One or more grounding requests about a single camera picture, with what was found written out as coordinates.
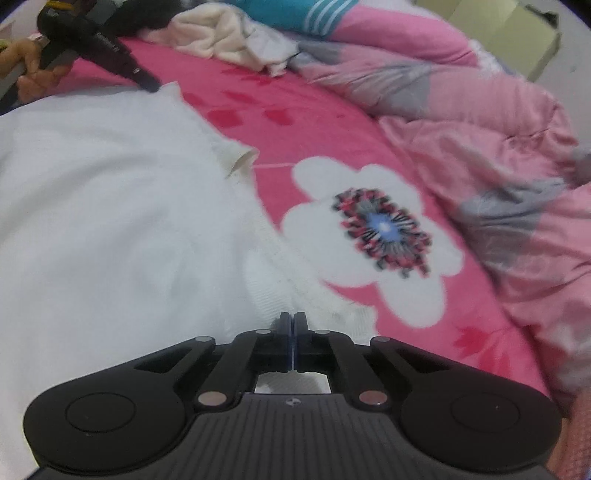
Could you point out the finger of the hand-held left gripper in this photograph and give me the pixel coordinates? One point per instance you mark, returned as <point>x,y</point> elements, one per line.
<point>141,74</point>

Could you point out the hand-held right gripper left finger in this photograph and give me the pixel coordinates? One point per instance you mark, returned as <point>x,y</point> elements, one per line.
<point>285,344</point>

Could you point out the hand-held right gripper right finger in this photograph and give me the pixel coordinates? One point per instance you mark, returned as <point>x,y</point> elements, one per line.
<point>300,344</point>

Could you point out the white sweatshirt with bear print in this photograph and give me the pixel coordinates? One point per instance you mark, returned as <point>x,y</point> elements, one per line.
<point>115,221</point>

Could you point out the person's left hand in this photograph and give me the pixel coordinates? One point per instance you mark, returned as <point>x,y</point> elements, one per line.
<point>39,81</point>

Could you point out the dark checked cloth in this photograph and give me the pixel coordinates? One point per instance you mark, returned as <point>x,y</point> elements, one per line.
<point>143,16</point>

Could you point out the cream fleece cloth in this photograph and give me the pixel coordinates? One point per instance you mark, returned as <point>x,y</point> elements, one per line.
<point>207,32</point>

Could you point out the white crumpled cloth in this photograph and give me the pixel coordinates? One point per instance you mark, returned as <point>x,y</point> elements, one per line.
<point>272,50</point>

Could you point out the blue striped garment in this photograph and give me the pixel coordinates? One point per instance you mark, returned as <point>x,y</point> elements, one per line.
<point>295,11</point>

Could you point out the pink floral bed sheet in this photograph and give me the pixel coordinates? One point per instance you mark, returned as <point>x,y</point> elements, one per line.
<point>314,124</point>

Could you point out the pink grey quilt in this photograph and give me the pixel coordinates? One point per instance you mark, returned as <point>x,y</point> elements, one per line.
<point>508,152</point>

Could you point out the pale yellow cabinet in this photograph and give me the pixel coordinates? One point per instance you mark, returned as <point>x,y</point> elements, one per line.
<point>498,32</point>

